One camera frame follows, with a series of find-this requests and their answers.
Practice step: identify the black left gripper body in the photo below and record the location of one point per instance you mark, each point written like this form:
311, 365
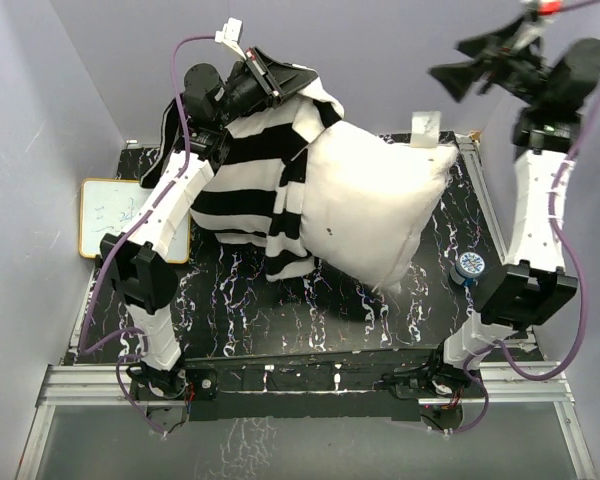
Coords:
254, 83

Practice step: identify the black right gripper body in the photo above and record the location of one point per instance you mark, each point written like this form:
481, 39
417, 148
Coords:
512, 70

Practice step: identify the black white striped pillowcase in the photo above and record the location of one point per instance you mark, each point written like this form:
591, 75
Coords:
257, 194

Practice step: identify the white pillow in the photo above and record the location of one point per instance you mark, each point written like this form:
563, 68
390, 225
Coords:
367, 202

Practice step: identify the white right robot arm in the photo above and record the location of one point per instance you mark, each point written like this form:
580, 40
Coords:
531, 284

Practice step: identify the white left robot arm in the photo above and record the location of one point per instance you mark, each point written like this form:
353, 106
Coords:
188, 158

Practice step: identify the yellow framed whiteboard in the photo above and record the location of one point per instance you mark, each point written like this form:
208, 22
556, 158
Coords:
111, 206

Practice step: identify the blue white tape roll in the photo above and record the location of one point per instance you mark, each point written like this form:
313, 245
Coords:
468, 268

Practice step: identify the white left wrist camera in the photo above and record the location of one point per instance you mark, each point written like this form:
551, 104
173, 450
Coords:
230, 33

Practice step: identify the aluminium table frame rail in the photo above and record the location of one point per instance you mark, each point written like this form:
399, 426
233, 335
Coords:
360, 384

